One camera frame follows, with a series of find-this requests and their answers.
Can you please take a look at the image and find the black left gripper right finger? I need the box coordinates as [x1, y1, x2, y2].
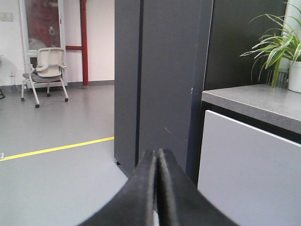
[157, 149, 237, 226]

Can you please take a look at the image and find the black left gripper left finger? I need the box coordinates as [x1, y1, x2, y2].
[80, 150, 157, 226]

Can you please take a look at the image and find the grey kitchen cabinet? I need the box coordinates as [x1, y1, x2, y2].
[198, 85, 301, 226]

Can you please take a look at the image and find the dark tall cabinet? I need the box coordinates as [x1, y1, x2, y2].
[114, 0, 286, 182]

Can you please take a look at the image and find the red pipe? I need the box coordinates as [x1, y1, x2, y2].
[66, 0, 89, 89]

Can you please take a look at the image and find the white office chair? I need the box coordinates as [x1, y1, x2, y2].
[21, 48, 69, 108]

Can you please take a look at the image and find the white plant pot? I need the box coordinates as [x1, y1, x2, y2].
[288, 61, 301, 93]

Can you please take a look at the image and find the green potted plant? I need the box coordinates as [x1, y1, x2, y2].
[241, 1, 301, 88]

